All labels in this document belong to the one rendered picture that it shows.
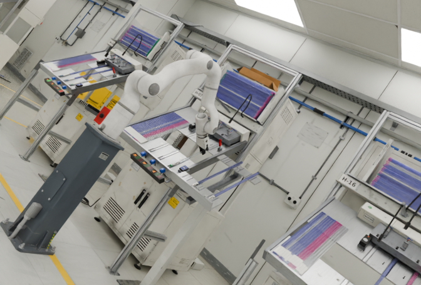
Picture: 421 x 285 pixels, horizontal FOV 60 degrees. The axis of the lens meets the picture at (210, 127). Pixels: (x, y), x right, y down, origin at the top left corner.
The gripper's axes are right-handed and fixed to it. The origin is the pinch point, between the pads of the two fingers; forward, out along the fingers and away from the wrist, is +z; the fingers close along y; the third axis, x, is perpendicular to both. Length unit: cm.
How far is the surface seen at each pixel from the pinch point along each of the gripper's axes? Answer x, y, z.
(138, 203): 45, 25, 42
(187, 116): -24, 46, 5
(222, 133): -23.8, 4.3, -1.1
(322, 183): -140, -31, 112
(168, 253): 60, -34, 26
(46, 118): 49, 187, 44
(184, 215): 28.0, -9.7, 39.4
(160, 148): 22.1, 21.0, -3.2
